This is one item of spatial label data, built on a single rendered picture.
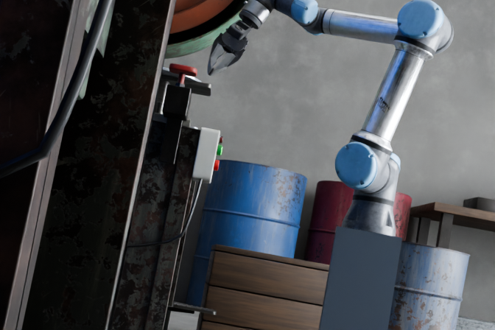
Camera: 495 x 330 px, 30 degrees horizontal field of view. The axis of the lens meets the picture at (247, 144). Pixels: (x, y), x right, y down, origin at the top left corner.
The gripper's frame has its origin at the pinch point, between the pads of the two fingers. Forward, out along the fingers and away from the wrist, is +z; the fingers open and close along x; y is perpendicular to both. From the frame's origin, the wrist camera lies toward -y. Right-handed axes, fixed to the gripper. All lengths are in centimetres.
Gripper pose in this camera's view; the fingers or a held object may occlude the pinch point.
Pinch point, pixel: (211, 71)
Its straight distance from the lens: 267.4
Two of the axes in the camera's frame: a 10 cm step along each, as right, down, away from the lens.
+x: -8.1, -5.8, 0.0
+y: -0.8, 1.2, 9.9
